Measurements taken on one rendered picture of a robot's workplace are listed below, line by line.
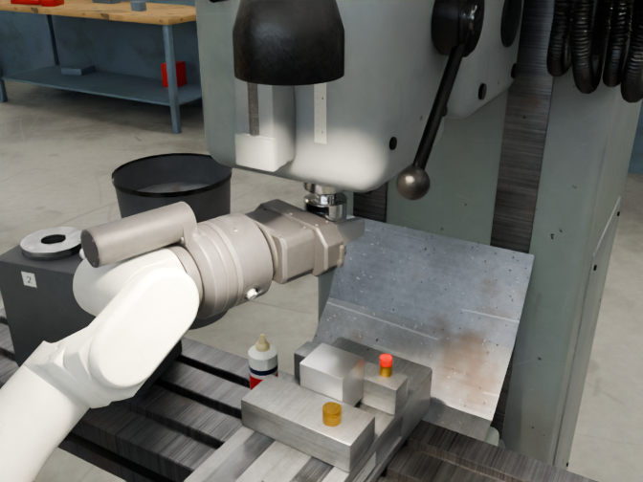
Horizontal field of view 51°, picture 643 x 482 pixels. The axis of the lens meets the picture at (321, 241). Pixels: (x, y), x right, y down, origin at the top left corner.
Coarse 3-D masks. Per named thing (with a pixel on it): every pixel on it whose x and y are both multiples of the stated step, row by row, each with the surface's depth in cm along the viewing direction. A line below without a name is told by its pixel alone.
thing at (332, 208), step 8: (304, 200) 73; (312, 200) 72; (320, 200) 72; (328, 200) 72; (336, 200) 72; (344, 200) 72; (312, 208) 72; (320, 208) 71; (328, 208) 71; (336, 208) 72
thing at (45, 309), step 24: (24, 240) 98; (48, 240) 100; (72, 240) 98; (0, 264) 96; (24, 264) 95; (48, 264) 94; (72, 264) 94; (0, 288) 98; (24, 288) 96; (48, 288) 95; (72, 288) 93; (24, 312) 98; (48, 312) 97; (72, 312) 95; (24, 336) 100; (48, 336) 99; (24, 360) 103; (168, 360) 104; (144, 384) 98
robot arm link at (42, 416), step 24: (24, 384) 53; (48, 384) 53; (0, 408) 52; (24, 408) 52; (48, 408) 53; (72, 408) 54; (0, 432) 52; (24, 432) 52; (48, 432) 53; (0, 456) 51; (24, 456) 52; (48, 456) 55; (0, 480) 51; (24, 480) 52
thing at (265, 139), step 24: (240, 96) 58; (264, 96) 57; (288, 96) 59; (240, 120) 59; (264, 120) 58; (288, 120) 59; (240, 144) 60; (264, 144) 58; (288, 144) 60; (264, 168) 59
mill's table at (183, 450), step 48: (0, 336) 112; (0, 384) 101; (192, 384) 100; (240, 384) 102; (96, 432) 93; (144, 432) 91; (192, 432) 92; (432, 432) 91; (144, 480) 91; (384, 480) 83; (432, 480) 83; (480, 480) 83; (528, 480) 83; (576, 480) 83
